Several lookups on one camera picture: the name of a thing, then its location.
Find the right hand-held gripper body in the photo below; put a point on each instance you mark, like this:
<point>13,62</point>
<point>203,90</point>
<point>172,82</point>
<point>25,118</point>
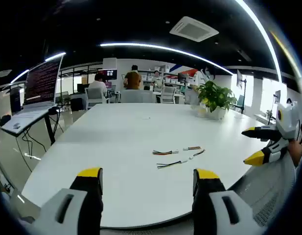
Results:
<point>289,122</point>

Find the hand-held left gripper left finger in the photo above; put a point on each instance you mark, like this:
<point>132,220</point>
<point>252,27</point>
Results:
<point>75,210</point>

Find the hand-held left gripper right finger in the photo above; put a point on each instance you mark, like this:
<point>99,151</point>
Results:
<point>214,210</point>

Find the person's right hand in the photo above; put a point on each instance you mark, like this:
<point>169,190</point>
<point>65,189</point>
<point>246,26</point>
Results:
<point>297,153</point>

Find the grey mesh office chair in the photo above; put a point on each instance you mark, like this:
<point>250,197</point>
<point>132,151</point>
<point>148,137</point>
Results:
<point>268,191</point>

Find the white plant pot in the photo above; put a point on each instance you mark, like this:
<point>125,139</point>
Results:
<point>218,113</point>

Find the black stand with panel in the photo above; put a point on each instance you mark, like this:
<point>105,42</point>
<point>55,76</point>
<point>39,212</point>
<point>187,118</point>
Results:
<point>241,80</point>

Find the green potted plant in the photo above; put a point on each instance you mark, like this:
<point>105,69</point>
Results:
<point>214,94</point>

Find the small translucent container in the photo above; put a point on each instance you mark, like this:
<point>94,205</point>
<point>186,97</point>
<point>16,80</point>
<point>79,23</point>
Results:
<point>201,112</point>

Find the black computer mouse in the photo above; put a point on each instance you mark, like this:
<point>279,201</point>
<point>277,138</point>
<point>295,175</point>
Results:
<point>53,110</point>

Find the shelf of white storage bins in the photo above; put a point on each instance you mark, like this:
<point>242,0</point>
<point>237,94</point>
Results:
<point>170,78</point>

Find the white ceiling air vent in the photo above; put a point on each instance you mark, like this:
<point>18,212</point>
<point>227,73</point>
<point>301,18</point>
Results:
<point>193,29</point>

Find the desk monitor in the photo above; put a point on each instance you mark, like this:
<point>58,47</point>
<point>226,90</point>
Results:
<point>108,85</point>

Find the long white ceiling light strip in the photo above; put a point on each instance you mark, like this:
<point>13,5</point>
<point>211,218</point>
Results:
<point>165,48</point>

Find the open white laptop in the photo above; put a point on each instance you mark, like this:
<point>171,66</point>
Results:
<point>41,83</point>

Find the wall screen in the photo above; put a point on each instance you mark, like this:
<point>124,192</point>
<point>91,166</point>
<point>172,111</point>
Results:
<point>111,74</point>

